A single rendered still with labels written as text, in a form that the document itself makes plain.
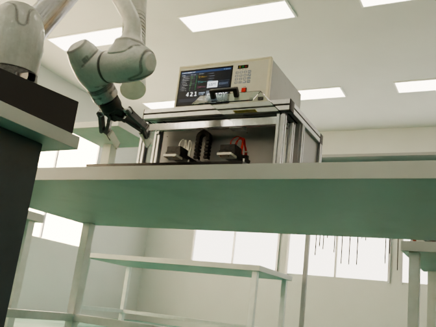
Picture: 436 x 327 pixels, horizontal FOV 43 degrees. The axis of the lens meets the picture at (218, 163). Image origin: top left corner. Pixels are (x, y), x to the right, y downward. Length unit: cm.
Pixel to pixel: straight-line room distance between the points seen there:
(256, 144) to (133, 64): 80
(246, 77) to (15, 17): 98
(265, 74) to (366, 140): 662
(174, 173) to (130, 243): 779
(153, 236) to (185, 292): 121
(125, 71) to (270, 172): 53
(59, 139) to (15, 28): 34
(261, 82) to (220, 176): 64
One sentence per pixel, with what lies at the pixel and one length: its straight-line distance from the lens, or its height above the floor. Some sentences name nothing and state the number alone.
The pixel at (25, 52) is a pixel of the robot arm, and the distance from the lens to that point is 168.
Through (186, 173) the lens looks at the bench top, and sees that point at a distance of 177.
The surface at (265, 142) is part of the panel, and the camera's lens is 227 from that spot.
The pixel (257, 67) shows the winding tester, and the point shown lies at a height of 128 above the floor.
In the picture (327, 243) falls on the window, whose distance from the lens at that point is 854.
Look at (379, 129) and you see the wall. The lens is 882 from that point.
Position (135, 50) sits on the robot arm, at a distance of 168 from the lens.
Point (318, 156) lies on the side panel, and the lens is 245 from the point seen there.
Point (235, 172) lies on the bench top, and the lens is 169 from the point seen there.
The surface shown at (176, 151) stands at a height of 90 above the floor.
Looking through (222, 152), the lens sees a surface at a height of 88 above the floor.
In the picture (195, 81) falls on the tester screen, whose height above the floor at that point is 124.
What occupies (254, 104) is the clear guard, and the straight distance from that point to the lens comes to 206.
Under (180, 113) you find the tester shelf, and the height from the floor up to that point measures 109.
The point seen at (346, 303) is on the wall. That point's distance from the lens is 838.
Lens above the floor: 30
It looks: 15 degrees up
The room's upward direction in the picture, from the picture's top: 7 degrees clockwise
